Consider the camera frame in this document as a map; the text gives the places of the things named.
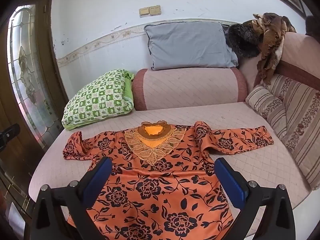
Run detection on orange black floral blouse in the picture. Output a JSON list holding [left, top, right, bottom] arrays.
[[63, 121, 274, 239]]

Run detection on wooden door with stained glass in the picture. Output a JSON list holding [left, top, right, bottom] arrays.
[[1, 0, 67, 239]]

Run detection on green white patterned pillow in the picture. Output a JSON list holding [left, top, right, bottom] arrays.
[[62, 69, 135, 131]]

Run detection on large striped floral back cushion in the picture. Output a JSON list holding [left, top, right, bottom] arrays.
[[265, 74, 319, 190]]

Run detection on pink quilted bolster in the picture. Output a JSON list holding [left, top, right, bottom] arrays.
[[132, 67, 248, 111]]

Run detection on pink sofa backrest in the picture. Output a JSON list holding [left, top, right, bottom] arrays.
[[240, 33, 320, 92]]

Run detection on black fur garment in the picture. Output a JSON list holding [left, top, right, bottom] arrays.
[[225, 20, 263, 59]]

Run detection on grey pillow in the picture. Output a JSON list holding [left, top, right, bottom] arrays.
[[144, 21, 238, 70]]

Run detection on brown ruffled scarf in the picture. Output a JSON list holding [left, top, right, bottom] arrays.
[[251, 12, 296, 85]]

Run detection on beige wall switches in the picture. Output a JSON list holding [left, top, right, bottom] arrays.
[[139, 5, 162, 18]]

